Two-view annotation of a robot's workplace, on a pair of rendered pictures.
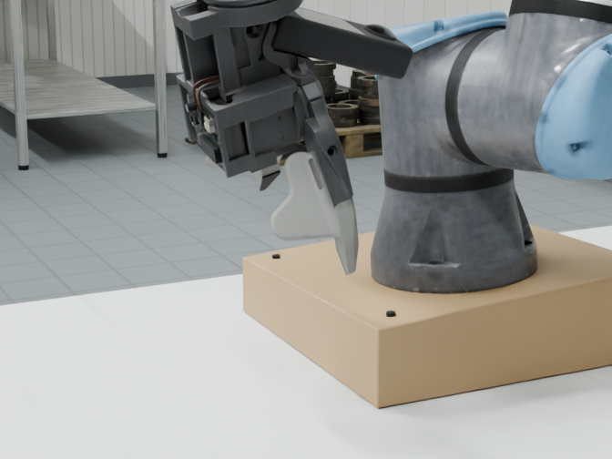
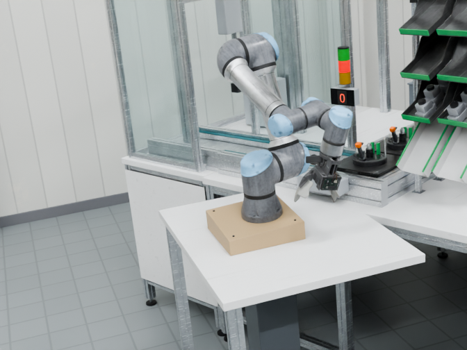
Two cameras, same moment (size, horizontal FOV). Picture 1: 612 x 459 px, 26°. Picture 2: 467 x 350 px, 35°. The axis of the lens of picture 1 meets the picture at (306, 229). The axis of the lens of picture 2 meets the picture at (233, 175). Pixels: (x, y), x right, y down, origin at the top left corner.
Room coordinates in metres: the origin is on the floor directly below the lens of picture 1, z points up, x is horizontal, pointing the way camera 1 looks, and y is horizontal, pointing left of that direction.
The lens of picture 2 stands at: (0.86, 2.35, 1.92)
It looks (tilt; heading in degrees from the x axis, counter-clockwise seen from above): 18 degrees down; 279
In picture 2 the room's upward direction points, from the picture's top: 6 degrees counter-clockwise
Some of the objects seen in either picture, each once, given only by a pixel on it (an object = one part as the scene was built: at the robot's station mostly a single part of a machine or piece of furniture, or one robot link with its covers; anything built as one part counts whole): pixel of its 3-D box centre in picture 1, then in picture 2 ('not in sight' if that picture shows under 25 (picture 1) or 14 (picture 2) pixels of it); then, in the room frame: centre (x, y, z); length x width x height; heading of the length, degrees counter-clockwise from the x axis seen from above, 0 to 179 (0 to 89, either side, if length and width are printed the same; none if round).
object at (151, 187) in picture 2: not in sight; (260, 203); (1.34, -1.57, 0.43); 1.39 x 0.63 x 0.86; 54
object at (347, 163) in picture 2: not in sight; (370, 163); (0.75, -0.57, 0.96); 0.24 x 0.24 x 0.02; 54
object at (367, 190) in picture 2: not in sight; (295, 175); (1.06, -0.61, 0.91); 0.89 x 0.06 x 0.11; 144
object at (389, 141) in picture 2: not in sight; (402, 135); (0.60, -0.78, 1.01); 0.24 x 0.24 x 0.13; 54
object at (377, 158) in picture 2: not in sight; (370, 159); (0.75, -0.57, 0.98); 0.14 x 0.14 x 0.02
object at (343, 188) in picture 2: not in sight; (322, 182); (0.95, -0.45, 0.93); 0.21 x 0.07 x 0.06; 144
